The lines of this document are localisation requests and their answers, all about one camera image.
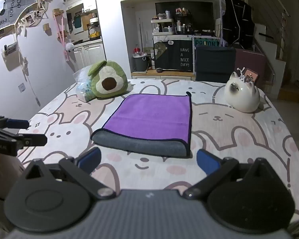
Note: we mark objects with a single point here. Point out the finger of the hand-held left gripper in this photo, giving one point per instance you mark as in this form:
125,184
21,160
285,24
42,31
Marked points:
32,140
17,123

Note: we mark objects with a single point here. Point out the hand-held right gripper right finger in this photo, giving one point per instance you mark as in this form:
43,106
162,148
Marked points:
207,161

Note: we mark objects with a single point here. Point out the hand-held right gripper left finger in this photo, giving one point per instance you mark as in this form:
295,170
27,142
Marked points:
90,157

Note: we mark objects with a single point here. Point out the purple and grey towel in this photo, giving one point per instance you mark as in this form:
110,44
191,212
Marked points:
152,115

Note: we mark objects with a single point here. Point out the person's left forearm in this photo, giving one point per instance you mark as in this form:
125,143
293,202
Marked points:
7,166

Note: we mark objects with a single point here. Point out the clear plastic bag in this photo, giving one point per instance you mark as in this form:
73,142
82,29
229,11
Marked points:
83,86

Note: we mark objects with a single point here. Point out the white cat figurine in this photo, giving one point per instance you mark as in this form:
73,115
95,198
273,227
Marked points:
242,95

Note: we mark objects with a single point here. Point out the avocado plush toy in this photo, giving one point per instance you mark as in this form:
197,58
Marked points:
107,79

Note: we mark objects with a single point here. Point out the small white hanging plush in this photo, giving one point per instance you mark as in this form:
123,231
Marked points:
69,46

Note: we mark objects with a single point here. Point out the silver hair claw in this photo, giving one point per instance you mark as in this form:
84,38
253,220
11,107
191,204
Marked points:
242,73

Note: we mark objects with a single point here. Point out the wooden ledge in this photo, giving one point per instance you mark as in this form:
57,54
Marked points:
162,74

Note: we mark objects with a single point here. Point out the dark grey chair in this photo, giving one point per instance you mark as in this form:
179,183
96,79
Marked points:
215,63

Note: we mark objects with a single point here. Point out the white kitchen cabinet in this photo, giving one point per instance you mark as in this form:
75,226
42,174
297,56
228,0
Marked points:
89,53

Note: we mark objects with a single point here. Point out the grey trash bin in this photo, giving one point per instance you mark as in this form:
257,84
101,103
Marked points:
140,62

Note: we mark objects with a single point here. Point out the mauve panel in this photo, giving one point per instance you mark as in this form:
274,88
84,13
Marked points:
251,63

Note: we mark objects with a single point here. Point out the black printed curtain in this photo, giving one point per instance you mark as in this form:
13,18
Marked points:
175,54

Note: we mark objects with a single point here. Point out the panda printed banner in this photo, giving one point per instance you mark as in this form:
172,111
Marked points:
7,7

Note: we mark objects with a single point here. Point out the yellow pot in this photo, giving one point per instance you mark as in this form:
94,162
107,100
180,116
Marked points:
94,33

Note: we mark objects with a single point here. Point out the green sign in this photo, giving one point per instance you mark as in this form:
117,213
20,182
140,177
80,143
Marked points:
206,42

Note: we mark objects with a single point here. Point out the staircase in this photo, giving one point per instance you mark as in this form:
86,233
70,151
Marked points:
284,62

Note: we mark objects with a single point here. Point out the black jacket with white trim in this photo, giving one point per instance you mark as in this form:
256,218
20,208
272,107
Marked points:
238,25

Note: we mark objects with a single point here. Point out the white cosmetics rack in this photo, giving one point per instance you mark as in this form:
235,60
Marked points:
164,26

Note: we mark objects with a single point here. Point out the white wall socket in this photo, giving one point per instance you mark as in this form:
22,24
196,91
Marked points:
22,87

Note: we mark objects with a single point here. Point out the white wall organizer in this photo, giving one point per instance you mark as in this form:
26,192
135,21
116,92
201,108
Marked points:
11,53

